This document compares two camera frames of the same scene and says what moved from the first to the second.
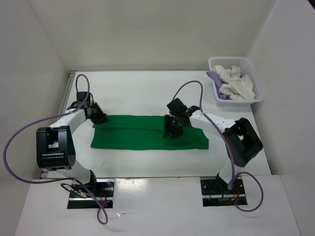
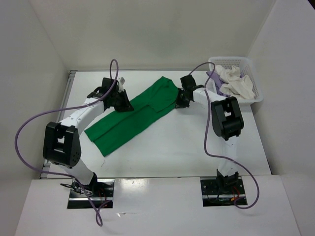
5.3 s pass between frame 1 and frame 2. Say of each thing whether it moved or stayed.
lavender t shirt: stayed
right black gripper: moved
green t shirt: moved
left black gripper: moved
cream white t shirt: stayed
